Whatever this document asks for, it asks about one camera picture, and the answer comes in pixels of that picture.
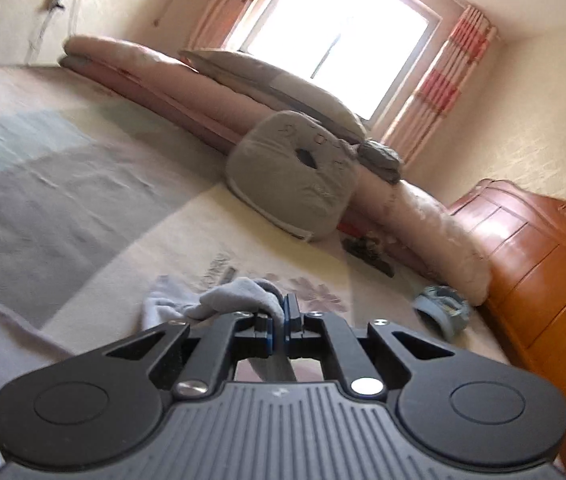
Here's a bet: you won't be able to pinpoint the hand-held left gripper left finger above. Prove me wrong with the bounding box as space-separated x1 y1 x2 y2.
105 309 277 402

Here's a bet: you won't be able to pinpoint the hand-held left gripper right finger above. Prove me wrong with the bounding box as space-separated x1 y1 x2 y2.
284 294 452 399

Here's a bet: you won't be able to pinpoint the grey printed pants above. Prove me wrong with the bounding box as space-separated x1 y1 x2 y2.
142 275 324 387

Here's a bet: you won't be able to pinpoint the grey cat cushion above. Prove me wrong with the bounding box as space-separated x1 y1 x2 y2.
224 110 362 244

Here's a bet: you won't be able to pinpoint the blue cap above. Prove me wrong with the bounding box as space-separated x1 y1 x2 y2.
413 285 472 337

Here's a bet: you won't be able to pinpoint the grey pillow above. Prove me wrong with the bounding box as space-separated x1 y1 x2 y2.
179 49 369 142

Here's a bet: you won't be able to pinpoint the wooden headboard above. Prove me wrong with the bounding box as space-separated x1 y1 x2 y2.
447 178 566 480

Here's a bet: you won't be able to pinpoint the pink folded quilt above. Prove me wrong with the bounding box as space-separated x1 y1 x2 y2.
60 35 494 307

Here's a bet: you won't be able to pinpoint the bright window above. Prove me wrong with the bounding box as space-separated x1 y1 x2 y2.
223 0 444 122

